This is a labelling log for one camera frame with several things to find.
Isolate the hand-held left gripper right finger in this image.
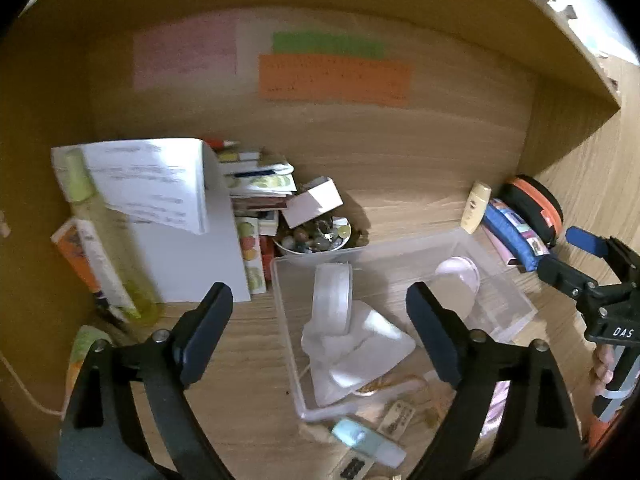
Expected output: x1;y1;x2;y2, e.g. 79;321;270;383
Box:
405;281;586;480

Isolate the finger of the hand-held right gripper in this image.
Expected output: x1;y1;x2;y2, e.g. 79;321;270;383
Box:
565;226;640;286
536;255;608;306

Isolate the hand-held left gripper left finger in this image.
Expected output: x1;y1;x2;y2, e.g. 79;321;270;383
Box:
59;281;236;480

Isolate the clear plastic storage box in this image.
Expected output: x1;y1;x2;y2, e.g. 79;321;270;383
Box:
270;227;538;423

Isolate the mint green correction tape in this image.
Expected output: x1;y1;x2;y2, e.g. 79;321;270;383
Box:
331;417;407;468

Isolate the wooden desktop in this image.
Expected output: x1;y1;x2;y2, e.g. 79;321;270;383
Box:
0;180;640;480

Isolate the person's right hand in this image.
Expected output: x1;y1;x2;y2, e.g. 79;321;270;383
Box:
589;346;617;385

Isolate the black orange round case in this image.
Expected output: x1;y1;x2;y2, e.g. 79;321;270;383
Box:
500;175;565;248

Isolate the white tissue packet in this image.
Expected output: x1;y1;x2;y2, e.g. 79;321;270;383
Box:
301;300;417;407

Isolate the pink flat box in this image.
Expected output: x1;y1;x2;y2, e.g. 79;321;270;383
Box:
482;227;523;267

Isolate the blue pencil pouch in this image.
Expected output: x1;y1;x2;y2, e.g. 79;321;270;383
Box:
481;199;551;272

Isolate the large white paper box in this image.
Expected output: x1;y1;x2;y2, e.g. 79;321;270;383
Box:
127;140;251;305

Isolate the wooden tag eraser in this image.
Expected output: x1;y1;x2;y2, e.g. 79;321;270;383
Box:
376;400;416;438

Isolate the fruit printed box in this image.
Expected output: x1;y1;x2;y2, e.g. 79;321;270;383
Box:
235;215;268;295

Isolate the black metal clip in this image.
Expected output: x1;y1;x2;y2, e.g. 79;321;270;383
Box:
92;290;131;331

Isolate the cream small bottle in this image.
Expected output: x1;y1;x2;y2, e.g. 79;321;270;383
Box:
461;181;493;235

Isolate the clear tape roll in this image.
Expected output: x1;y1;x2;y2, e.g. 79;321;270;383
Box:
312;262;353;335

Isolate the green orange tube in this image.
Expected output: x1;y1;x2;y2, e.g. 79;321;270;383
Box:
65;325;113;411

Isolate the yellow liquid bottle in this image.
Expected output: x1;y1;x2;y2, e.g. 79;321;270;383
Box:
62;149;161;321

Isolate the white bowl of stones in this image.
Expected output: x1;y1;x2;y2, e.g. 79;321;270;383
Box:
272;215;353;256

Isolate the small grey keypad device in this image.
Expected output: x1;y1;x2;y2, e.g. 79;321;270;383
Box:
334;455;373;480

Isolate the orange packet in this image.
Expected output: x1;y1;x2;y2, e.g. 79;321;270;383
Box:
50;220;103;293

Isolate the stack of booklets and cards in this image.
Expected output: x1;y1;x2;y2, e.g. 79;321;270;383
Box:
215;147;298;211

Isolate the printed white paper sheet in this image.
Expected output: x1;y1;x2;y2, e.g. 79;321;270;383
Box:
51;138;208;235

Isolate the small white cardboard box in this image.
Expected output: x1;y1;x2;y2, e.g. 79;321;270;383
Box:
284;177;344;228

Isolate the orange sticky note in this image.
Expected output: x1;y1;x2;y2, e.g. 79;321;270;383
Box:
258;55;413;108

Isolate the pink sticky note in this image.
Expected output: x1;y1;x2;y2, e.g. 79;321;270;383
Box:
132;15;238;88

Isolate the green sticky note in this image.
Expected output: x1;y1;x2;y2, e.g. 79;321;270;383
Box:
271;31;388;60

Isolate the white cable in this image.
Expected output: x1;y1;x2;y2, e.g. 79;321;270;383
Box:
0;350;68;417

